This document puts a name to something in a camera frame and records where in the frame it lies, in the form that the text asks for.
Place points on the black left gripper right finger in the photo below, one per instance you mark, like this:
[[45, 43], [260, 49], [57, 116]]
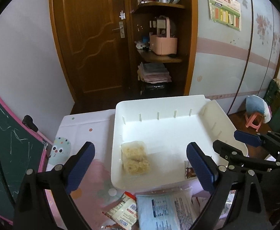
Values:
[[248, 210]]

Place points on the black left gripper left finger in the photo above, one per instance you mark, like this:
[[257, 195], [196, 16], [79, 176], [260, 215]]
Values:
[[32, 210]]

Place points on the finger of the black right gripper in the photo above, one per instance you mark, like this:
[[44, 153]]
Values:
[[235, 157], [269, 141]]

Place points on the large pale blue snack bag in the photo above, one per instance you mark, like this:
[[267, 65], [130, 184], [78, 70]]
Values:
[[168, 210]]

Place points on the clear-wrapped beige pastry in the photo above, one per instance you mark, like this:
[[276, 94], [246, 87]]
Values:
[[134, 158]]

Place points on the pink cartoon bed sheet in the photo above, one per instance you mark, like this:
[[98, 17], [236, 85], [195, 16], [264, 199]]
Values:
[[96, 191]]

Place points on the pink plastic stool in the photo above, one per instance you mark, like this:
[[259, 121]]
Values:
[[254, 120]]

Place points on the dark wooden nightstand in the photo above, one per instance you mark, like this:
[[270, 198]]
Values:
[[272, 98]]

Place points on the small brown snack packet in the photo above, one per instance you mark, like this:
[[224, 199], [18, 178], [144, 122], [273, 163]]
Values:
[[189, 170]]

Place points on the blue plush pillow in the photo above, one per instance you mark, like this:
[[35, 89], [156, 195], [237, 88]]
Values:
[[255, 104]]

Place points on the white plastic organizer bin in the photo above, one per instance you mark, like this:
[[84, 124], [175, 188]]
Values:
[[167, 126]]

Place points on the beige UFO noodle packet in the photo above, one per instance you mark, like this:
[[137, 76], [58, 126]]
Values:
[[125, 212]]

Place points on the stack of folded cloths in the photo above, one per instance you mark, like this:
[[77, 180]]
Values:
[[153, 73]]

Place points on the white sliding wardrobe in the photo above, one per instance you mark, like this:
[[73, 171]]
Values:
[[230, 64]]

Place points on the pink storage basket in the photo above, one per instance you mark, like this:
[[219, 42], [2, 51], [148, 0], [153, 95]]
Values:
[[162, 43]]

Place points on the brown wooden corner shelf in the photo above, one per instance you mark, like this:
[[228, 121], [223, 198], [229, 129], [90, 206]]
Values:
[[183, 17]]

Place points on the green chalkboard pink frame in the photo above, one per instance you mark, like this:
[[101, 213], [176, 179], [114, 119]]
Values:
[[20, 149]]

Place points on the colourful wall poster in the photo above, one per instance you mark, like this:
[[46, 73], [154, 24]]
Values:
[[227, 12]]

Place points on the silver door handle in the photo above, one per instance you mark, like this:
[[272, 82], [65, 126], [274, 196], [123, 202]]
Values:
[[120, 29]]

